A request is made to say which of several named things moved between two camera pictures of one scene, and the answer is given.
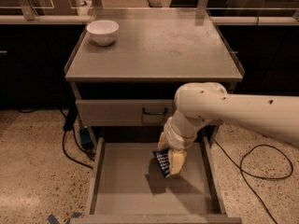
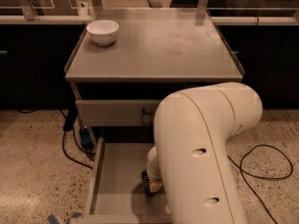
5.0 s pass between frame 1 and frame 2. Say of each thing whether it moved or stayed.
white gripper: moved
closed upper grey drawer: stayed
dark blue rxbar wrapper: moved
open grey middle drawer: stayed
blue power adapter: stayed
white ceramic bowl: stayed
